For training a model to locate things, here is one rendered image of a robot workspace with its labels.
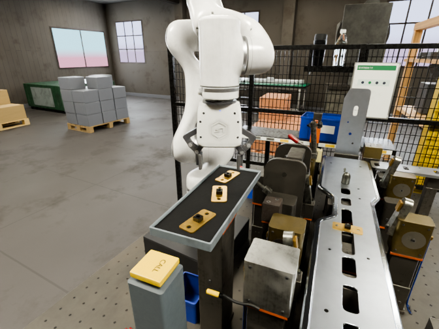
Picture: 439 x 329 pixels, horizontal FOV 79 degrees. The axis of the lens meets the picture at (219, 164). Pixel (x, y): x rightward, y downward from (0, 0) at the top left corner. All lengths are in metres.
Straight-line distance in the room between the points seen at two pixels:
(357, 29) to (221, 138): 6.22
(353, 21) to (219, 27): 6.21
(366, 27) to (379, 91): 4.99
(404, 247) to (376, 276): 0.24
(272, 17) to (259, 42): 7.99
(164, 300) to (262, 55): 0.48
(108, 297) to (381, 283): 0.85
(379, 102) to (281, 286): 1.42
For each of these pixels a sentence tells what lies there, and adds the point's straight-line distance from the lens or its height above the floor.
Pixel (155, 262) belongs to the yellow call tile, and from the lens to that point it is 0.50.
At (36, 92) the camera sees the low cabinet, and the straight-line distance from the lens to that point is 9.44.
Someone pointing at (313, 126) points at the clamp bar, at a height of 1.20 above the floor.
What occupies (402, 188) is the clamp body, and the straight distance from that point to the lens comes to 1.29.
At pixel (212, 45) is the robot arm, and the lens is 0.56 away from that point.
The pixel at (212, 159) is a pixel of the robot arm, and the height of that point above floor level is 1.14.
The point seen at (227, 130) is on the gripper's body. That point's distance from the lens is 0.59.
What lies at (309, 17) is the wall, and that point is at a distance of 8.31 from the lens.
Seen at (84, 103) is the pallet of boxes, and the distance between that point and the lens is 6.09.
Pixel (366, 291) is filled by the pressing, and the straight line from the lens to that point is 0.73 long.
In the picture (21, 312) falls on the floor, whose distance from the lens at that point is 2.27.
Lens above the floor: 1.49
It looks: 22 degrees down
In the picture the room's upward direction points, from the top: straight up
